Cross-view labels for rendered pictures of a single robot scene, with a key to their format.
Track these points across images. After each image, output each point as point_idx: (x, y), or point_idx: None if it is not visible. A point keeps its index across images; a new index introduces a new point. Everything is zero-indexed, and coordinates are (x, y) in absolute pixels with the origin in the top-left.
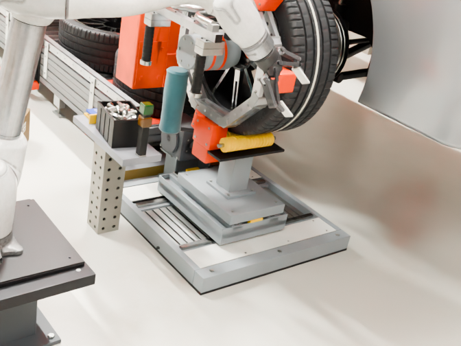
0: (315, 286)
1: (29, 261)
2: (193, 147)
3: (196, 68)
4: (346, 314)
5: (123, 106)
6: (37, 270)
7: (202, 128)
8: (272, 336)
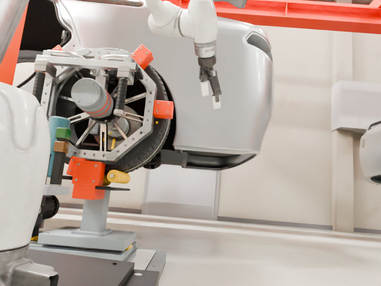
0: (186, 281)
1: (81, 280)
2: (73, 190)
3: (122, 88)
4: (223, 285)
5: None
6: (113, 283)
7: (86, 169)
8: None
